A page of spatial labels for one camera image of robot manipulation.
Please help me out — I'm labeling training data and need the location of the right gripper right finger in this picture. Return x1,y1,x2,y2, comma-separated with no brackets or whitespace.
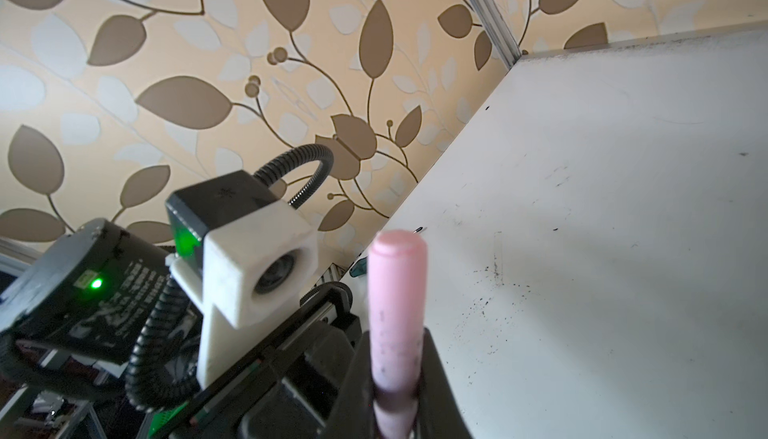
414,328,472,439

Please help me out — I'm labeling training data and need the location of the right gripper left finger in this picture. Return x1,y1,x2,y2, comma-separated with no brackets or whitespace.
320,331,377,439

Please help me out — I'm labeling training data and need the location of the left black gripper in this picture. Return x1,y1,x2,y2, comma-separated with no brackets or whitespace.
154,282,362,438

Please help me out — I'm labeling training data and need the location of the pink pen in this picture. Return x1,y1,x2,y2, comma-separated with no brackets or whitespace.
367,230,427,438

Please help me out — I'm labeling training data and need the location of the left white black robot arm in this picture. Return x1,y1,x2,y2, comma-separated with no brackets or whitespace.
1,144,360,438

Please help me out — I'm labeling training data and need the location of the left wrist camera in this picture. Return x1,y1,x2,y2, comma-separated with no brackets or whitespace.
166,170,318,388

